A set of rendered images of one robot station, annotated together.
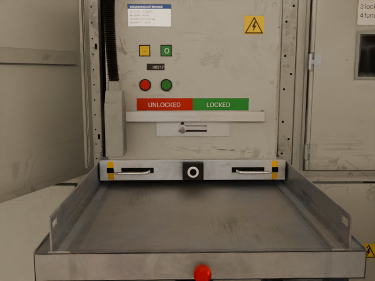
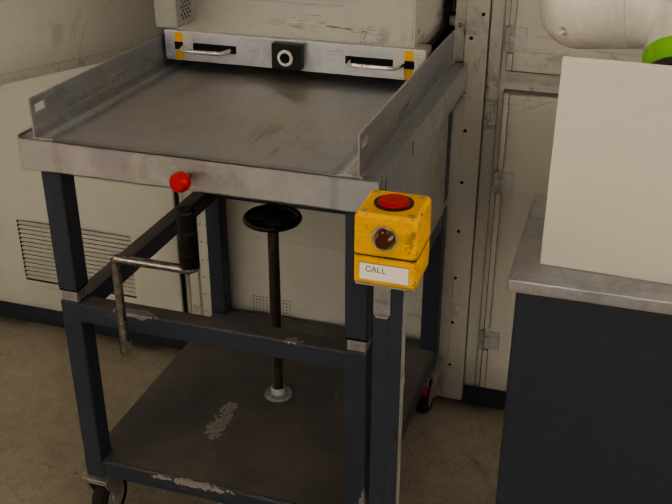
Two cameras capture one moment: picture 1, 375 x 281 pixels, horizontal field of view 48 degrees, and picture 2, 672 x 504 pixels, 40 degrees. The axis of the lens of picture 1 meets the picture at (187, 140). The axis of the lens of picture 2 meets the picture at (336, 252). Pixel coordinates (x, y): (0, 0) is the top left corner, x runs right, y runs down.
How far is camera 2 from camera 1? 85 cm
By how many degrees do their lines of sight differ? 25
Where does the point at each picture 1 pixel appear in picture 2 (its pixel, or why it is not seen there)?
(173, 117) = not seen: outside the picture
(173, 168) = (262, 49)
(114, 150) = (165, 18)
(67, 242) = (58, 130)
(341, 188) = not seen: hidden behind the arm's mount
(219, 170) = (327, 59)
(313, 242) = (332, 165)
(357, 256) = (368, 187)
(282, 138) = (473, 12)
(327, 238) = (353, 162)
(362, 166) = not seen: hidden behind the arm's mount
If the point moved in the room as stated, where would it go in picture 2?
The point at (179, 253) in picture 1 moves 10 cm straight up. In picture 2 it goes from (164, 157) to (158, 95)
